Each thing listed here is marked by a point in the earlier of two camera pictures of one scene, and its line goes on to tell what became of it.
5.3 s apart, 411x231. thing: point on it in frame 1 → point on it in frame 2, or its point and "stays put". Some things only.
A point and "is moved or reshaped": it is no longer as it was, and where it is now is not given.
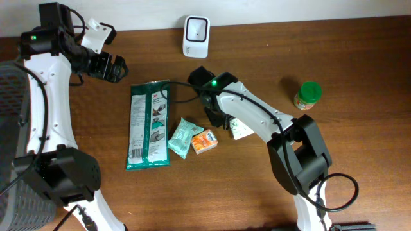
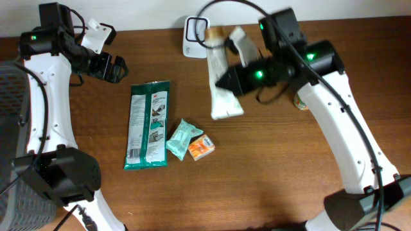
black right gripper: (220, 117) → (246, 86)
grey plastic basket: (20, 209) stays put
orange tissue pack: (203, 142) is moved or reshaped
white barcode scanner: (196, 37) stays put
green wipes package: (149, 126) stays put
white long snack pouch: (239, 129) → (223, 102)
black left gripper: (107, 68) stays put
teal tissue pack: (180, 142) stays put
